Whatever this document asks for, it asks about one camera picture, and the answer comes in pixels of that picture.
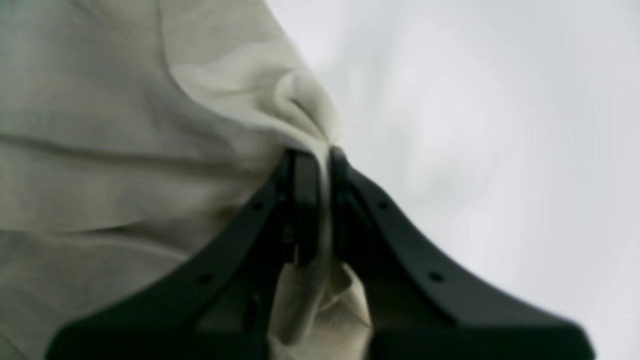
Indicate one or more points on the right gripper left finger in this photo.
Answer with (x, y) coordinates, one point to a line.
(217, 305)

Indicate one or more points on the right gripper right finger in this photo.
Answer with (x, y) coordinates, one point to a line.
(425, 306)

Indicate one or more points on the beige t-shirt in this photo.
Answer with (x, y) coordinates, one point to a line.
(131, 133)

